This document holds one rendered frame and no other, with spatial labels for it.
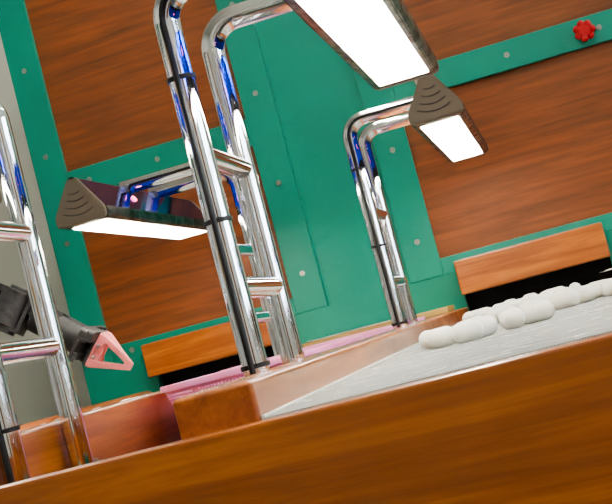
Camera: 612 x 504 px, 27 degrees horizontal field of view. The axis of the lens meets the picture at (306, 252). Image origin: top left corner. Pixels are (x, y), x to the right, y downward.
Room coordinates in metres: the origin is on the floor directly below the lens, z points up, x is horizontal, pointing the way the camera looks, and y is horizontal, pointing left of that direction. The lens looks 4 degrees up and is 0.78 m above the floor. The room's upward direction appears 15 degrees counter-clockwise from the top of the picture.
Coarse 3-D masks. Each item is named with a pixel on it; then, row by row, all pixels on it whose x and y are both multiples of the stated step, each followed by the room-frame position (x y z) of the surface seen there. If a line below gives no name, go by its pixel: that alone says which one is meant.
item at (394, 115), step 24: (360, 120) 2.03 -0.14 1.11; (384, 120) 2.17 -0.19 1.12; (408, 120) 2.16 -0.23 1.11; (360, 144) 2.18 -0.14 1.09; (360, 168) 2.03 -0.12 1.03; (360, 192) 2.03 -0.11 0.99; (384, 216) 2.15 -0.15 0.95; (384, 240) 2.04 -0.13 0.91; (384, 264) 2.03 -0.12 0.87; (384, 288) 2.03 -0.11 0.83; (408, 288) 2.18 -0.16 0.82; (408, 312) 2.18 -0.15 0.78
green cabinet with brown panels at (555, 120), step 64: (0, 0) 2.72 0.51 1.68; (64, 0) 2.71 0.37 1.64; (128, 0) 2.68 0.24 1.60; (192, 0) 2.66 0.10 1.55; (448, 0) 2.56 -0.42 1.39; (512, 0) 2.53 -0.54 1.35; (576, 0) 2.51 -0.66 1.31; (64, 64) 2.72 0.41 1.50; (128, 64) 2.69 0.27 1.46; (192, 64) 2.66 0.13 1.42; (256, 64) 2.62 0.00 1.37; (320, 64) 2.61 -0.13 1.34; (448, 64) 2.55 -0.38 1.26; (512, 64) 2.53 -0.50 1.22; (576, 64) 2.52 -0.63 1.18; (64, 128) 2.72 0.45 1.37; (128, 128) 2.70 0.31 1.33; (256, 128) 2.63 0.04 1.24; (320, 128) 2.62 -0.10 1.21; (512, 128) 2.55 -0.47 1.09; (576, 128) 2.52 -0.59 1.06; (192, 192) 2.68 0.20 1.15; (320, 192) 2.62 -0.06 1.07; (384, 192) 2.60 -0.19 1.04; (448, 192) 2.58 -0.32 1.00; (512, 192) 2.55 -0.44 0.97; (576, 192) 2.53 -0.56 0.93; (64, 256) 2.72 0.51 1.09; (128, 256) 2.71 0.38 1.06; (192, 256) 2.68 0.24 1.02; (320, 256) 2.63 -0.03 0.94; (448, 256) 2.57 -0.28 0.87; (128, 320) 2.72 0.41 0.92; (192, 320) 2.69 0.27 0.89
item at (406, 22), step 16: (288, 0) 0.97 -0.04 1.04; (384, 0) 1.04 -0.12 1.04; (400, 0) 1.10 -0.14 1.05; (304, 16) 1.03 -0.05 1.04; (400, 16) 1.11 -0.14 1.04; (320, 32) 1.10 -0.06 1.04; (416, 32) 1.21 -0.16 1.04; (336, 48) 1.17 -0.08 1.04; (416, 48) 1.27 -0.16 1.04; (352, 64) 1.27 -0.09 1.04; (432, 64) 1.38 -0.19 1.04; (368, 80) 1.37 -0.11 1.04; (400, 80) 1.42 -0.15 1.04
